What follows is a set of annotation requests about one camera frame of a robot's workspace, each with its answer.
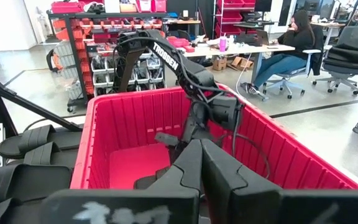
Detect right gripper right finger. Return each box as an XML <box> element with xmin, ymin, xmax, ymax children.
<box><xmin>201</xmin><ymin>139</ymin><xmax>358</xmax><ymax>224</ymax></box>

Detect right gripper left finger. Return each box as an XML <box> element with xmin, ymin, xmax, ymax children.
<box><xmin>37</xmin><ymin>138</ymin><xmax>203</xmax><ymax>224</ymax></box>

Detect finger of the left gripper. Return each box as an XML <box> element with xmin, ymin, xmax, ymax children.
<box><xmin>154</xmin><ymin>131</ymin><xmax>180</xmax><ymax>147</ymax></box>

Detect red plastic storage bin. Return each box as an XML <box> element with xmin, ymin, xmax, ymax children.
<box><xmin>70</xmin><ymin>83</ymin><xmax>358</xmax><ymax>190</ymax></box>

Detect clear parts bin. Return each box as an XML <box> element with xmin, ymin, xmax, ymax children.
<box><xmin>145</xmin><ymin>55</ymin><xmax>162</xmax><ymax>70</ymax></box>
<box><xmin>91</xmin><ymin>57</ymin><xmax>109</xmax><ymax>75</ymax></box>

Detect red bin shelving unit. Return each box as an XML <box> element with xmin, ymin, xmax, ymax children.
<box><xmin>213</xmin><ymin>0</ymin><xmax>258</xmax><ymax>40</ymax></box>

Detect small cardboard box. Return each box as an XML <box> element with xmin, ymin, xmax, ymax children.
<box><xmin>212</xmin><ymin>57</ymin><xmax>228</xmax><ymax>72</ymax></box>

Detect flattened cardboard box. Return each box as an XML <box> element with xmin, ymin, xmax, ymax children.
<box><xmin>227</xmin><ymin>55</ymin><xmax>254</xmax><ymax>72</ymax></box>

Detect white office desk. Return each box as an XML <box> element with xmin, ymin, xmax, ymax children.
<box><xmin>181</xmin><ymin>42</ymin><xmax>296</xmax><ymax>85</ymax></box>

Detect pink drinking bottle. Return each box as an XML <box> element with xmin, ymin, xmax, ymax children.
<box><xmin>218</xmin><ymin>34</ymin><xmax>227</xmax><ymax>53</ymax></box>

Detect white office chair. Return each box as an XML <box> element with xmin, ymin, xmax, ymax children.
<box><xmin>261</xmin><ymin>24</ymin><xmax>324</xmax><ymax>101</ymax></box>

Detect dark laptop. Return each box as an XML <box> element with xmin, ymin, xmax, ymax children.
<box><xmin>254</xmin><ymin>29</ymin><xmax>272</xmax><ymax>46</ymax></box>

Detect person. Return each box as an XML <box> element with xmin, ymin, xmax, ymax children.
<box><xmin>241</xmin><ymin>9</ymin><xmax>317</xmax><ymax>96</ymax></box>

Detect black computer monitor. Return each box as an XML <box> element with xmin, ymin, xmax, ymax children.
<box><xmin>254</xmin><ymin>0</ymin><xmax>273</xmax><ymax>13</ymax></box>

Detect pink storage box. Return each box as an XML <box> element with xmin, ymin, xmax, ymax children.
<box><xmin>136</xmin><ymin>0</ymin><xmax>153</xmax><ymax>13</ymax></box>
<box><xmin>152</xmin><ymin>0</ymin><xmax>168</xmax><ymax>13</ymax></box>

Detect black metal shelving rack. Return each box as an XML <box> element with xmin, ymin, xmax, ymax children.
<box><xmin>46</xmin><ymin>11</ymin><xmax>169</xmax><ymax>113</ymax></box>

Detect light wooden desk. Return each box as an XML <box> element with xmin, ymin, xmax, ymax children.
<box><xmin>310</xmin><ymin>21</ymin><xmax>346</xmax><ymax>47</ymax></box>

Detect black office chair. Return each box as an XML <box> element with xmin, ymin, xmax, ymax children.
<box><xmin>311</xmin><ymin>25</ymin><xmax>358</xmax><ymax>96</ymax></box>

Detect red storage tote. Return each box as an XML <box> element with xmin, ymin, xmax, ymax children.
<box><xmin>50</xmin><ymin>1</ymin><xmax>85</xmax><ymax>14</ymax></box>

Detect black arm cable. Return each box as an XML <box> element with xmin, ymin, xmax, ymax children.
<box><xmin>214</xmin><ymin>102</ymin><xmax>272</xmax><ymax>180</ymax></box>

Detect black metal frame strut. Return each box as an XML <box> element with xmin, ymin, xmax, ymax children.
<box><xmin>0</xmin><ymin>52</ymin><xmax>83</xmax><ymax>139</ymax></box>

